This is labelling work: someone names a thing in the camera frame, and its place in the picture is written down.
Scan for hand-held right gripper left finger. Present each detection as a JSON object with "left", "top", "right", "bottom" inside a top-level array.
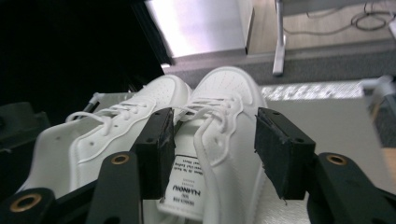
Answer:
[{"left": 85, "top": 106, "right": 176, "bottom": 224}]

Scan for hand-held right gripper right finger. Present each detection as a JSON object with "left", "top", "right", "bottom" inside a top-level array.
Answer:
[{"left": 254, "top": 106, "right": 396, "bottom": 224}]

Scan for grey two-tier shoe rack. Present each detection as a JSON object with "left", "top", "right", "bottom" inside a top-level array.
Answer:
[{"left": 82, "top": 75, "right": 396, "bottom": 224}]

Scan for white sneaker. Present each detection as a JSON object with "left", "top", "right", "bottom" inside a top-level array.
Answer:
[
  {"left": 157, "top": 65, "right": 269, "bottom": 224},
  {"left": 17, "top": 74, "right": 192, "bottom": 200}
]

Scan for dark curtain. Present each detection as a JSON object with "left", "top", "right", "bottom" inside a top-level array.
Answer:
[{"left": 0, "top": 0, "right": 166, "bottom": 125}]

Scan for white cabinet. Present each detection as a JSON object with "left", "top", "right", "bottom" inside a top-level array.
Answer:
[{"left": 144, "top": 0, "right": 255, "bottom": 60}]

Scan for white desk frame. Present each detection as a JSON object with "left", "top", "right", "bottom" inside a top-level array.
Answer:
[{"left": 272, "top": 0, "right": 396, "bottom": 77}]

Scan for black floor cables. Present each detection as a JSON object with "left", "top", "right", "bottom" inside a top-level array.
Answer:
[{"left": 282, "top": 2, "right": 396, "bottom": 35}]

